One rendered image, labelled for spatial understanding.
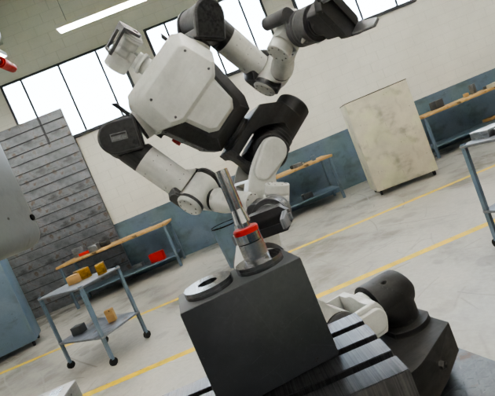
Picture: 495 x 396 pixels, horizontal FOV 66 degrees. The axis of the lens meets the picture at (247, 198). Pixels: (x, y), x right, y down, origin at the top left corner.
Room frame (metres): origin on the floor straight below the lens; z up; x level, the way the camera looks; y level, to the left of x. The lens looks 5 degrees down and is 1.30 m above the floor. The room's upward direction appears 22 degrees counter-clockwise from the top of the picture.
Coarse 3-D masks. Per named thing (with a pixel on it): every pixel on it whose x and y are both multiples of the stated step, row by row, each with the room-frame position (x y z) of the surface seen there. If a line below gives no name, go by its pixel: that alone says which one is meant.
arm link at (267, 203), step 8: (264, 200) 0.88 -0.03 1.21; (272, 200) 0.88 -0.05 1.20; (280, 200) 0.89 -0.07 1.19; (256, 208) 0.89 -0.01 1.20; (264, 208) 0.86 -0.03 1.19; (272, 208) 0.80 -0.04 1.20; (280, 208) 0.79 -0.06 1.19; (288, 208) 0.80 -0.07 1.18; (256, 216) 0.81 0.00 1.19; (264, 216) 0.81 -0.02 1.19; (272, 216) 0.80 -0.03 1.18; (264, 224) 0.81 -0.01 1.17; (272, 224) 0.81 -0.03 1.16; (280, 224) 0.80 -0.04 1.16; (264, 232) 0.81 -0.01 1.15; (272, 232) 0.80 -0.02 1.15; (280, 232) 0.80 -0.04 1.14
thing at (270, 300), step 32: (288, 256) 0.66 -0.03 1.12; (192, 288) 0.66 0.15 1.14; (224, 288) 0.63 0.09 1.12; (256, 288) 0.62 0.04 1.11; (288, 288) 0.63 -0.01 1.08; (192, 320) 0.59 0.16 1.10; (224, 320) 0.60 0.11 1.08; (256, 320) 0.61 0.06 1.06; (288, 320) 0.62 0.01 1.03; (320, 320) 0.63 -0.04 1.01; (224, 352) 0.60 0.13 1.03; (256, 352) 0.61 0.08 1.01; (288, 352) 0.62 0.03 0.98; (320, 352) 0.63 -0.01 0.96; (224, 384) 0.60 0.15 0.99; (256, 384) 0.60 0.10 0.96
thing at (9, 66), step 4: (0, 56) 0.84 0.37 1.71; (0, 60) 0.83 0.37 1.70; (4, 60) 0.84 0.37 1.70; (8, 60) 0.86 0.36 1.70; (0, 64) 0.84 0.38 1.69; (4, 64) 0.84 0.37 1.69; (8, 64) 0.85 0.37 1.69; (12, 64) 0.87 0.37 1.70; (4, 68) 0.85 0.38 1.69; (8, 68) 0.86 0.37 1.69; (12, 68) 0.87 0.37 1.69; (16, 68) 0.89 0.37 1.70
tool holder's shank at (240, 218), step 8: (224, 168) 0.67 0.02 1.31; (216, 176) 0.68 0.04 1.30; (224, 176) 0.67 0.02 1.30; (224, 184) 0.67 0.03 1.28; (232, 184) 0.67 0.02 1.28; (224, 192) 0.67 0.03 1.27; (232, 192) 0.67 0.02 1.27; (232, 200) 0.67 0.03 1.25; (240, 200) 0.68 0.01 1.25; (232, 208) 0.67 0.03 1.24; (240, 208) 0.67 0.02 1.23; (232, 216) 0.68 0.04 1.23; (240, 216) 0.67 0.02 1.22; (248, 216) 0.68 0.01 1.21; (240, 224) 0.67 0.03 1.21; (248, 224) 0.67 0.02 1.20
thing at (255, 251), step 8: (256, 232) 0.66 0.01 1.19; (240, 240) 0.66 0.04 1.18; (248, 240) 0.66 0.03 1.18; (256, 240) 0.66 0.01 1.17; (240, 248) 0.67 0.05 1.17; (248, 248) 0.66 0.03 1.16; (256, 248) 0.66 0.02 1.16; (264, 248) 0.67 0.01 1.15; (248, 256) 0.66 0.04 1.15; (256, 256) 0.66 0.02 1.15; (264, 256) 0.66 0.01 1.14; (248, 264) 0.67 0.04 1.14
